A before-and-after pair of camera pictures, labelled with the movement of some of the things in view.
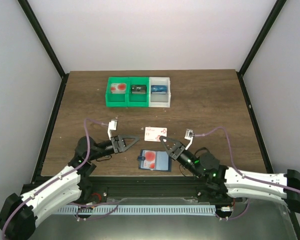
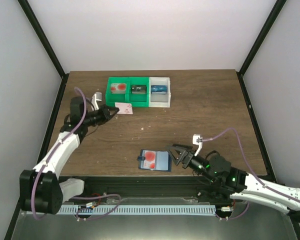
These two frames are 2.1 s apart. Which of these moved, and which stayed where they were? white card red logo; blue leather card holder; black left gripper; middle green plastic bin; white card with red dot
Moved: black left gripper; white card red logo
Stayed: blue leather card holder; middle green plastic bin; white card with red dot
